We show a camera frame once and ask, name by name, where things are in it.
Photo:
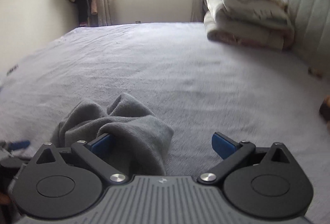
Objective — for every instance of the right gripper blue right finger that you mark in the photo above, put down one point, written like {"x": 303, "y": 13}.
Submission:
{"x": 223, "y": 145}

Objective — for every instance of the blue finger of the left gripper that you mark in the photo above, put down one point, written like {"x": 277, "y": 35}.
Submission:
{"x": 18, "y": 145}

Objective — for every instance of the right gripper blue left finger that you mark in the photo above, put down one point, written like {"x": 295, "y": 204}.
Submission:
{"x": 101, "y": 146}

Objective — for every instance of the grey knitted cat sweater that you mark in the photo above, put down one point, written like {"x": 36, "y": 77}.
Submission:
{"x": 140, "y": 139}

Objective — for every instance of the light grey bed sheet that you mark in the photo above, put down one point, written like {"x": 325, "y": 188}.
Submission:
{"x": 192, "y": 84}

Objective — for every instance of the brown yellow small cloth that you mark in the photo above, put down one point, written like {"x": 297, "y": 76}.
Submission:
{"x": 315, "y": 72}

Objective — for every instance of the folded white floral quilt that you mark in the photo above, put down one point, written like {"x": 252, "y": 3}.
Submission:
{"x": 255, "y": 23}

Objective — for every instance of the grey quilted headboard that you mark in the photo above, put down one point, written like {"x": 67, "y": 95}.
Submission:
{"x": 311, "y": 22}

